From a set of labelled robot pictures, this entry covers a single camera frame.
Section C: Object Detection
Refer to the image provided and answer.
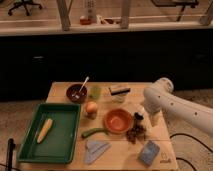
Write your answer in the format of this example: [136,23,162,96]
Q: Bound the black pole left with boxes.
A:
[5,138,15,171]

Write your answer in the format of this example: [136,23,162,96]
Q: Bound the black cable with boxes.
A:
[169,132,213,171]

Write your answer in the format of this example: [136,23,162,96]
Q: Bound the grey folded cloth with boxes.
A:
[84,140,111,164]

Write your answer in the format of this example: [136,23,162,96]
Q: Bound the blue sponge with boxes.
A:
[139,141,160,166]

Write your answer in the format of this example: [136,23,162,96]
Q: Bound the black office chair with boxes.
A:
[8,0,43,16]

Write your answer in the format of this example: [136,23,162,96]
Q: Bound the orange egg on stand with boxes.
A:
[85,101,98,119]

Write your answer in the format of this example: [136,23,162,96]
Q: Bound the red white object on shelf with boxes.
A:
[82,0,97,23]

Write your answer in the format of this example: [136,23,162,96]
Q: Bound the dark brown bowl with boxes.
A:
[66,84,87,104]

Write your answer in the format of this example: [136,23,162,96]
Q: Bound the green plastic tray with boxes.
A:
[17,103,81,164]

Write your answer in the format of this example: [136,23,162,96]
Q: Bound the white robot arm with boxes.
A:
[143,77,213,137]

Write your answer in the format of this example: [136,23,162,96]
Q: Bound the brown crumbs pile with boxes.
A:
[126,125,146,144]

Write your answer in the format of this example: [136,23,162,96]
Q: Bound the orange red bowl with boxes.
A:
[103,109,133,134]

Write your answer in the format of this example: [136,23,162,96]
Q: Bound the yellow corn cob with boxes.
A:
[37,119,53,143]

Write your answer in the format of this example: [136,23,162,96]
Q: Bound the white handled black brush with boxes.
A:
[134,109,144,121]

